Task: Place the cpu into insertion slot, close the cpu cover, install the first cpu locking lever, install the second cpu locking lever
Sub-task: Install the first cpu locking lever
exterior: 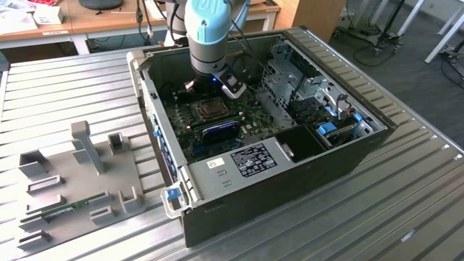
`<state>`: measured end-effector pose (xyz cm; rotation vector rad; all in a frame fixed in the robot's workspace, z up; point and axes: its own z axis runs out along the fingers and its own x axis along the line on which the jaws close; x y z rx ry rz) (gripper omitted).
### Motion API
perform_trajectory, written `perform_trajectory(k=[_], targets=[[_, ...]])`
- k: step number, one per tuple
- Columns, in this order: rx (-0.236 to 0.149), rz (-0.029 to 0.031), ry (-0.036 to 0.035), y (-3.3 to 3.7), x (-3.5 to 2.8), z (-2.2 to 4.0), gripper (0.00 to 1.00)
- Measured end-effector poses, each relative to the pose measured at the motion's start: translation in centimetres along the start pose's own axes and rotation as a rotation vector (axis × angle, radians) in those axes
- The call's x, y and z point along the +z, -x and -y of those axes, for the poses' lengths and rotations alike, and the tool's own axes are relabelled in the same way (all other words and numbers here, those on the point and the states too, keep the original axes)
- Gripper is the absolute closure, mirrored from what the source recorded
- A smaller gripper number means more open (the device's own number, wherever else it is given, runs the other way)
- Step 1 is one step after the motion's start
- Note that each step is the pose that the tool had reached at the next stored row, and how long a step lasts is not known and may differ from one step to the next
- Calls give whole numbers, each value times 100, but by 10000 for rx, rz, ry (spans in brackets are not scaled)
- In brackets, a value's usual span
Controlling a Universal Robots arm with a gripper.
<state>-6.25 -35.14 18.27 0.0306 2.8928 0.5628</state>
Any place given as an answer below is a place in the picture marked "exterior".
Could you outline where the dark open PC case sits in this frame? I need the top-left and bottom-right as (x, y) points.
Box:
(126, 26), (399, 248)

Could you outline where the hard disk drive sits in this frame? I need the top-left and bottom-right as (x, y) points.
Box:
(319, 123), (374, 146)

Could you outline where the white table sticker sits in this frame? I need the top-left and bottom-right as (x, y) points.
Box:
(400, 229), (418, 243)

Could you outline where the white table frame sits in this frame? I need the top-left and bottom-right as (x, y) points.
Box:
(423, 16), (464, 65)

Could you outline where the white cardboard box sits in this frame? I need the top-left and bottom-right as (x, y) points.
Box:
(32, 5), (66, 26)

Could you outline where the green RAM stick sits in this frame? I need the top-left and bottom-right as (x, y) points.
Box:
(19, 193), (106, 223)

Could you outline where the metal socket cover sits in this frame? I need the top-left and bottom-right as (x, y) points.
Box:
(192, 95), (232, 122)

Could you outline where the black wheeled stand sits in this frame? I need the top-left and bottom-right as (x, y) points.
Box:
(370, 0), (407, 57)

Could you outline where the wooden desk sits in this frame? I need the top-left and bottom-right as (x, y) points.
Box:
(0, 0), (283, 57)

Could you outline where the CPU with silver top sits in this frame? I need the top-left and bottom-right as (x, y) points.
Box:
(200, 100), (224, 114)

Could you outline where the grey parts rack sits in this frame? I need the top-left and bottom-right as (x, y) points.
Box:
(16, 120), (148, 252)

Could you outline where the green motherboard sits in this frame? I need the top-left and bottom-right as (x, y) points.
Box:
(160, 81), (292, 164)

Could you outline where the silver metal drive cage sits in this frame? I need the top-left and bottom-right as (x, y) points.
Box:
(256, 38), (330, 128)

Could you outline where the dark wheeled base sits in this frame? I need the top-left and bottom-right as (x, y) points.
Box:
(332, 26), (368, 39)

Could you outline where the silver power supply unit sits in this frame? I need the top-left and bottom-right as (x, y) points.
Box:
(180, 136), (296, 209)

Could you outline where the black round object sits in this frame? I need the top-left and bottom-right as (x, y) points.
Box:
(79, 0), (123, 10)

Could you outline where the grey cable bundle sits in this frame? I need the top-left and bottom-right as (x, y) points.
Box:
(335, 94), (358, 120)

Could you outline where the CPU socket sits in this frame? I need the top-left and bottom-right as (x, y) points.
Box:
(192, 95), (234, 123)

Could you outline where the wooden cabinet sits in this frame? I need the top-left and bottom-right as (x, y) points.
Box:
(292, 0), (347, 43)

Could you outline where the blue disk carrier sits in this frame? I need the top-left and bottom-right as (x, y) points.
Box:
(315, 122), (339, 136)

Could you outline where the white table leg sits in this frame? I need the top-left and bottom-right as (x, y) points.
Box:
(396, 0), (426, 38)

